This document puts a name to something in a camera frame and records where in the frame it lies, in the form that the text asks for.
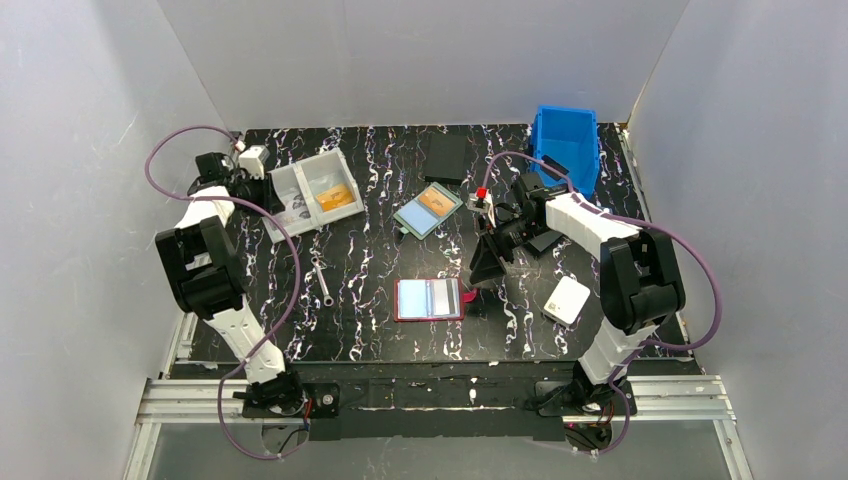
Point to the patterned card in tray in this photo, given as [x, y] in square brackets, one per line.
[295, 207]

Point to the dark grey flat wallet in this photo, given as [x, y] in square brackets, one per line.
[543, 242]

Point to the clear two-compartment tray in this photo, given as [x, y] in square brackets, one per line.
[312, 176]

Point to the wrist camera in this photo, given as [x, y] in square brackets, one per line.
[250, 162]
[480, 203]

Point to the green open card wallet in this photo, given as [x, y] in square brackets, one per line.
[426, 211]

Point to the black card in bin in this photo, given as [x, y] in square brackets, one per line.
[553, 165]

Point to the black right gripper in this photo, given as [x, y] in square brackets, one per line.
[499, 240]

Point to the orange card in tray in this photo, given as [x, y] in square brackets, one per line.
[335, 197]

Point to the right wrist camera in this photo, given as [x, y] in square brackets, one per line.
[480, 203]

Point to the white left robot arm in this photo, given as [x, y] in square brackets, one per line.
[206, 279]

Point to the white card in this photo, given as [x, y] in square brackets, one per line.
[565, 303]

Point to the aluminium frame rail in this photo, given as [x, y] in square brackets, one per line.
[393, 302]

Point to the silver wrench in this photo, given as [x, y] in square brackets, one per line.
[327, 299]

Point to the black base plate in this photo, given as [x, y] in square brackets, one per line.
[450, 400]

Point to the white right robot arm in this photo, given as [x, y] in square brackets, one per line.
[639, 278]

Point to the black wallet at back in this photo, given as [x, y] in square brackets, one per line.
[445, 159]

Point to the red card holder wallet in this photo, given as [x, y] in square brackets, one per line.
[430, 300]

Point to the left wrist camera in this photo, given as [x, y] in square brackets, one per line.
[250, 162]

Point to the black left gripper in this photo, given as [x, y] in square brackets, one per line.
[258, 192]

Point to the blue plastic bin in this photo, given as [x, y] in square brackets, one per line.
[569, 137]

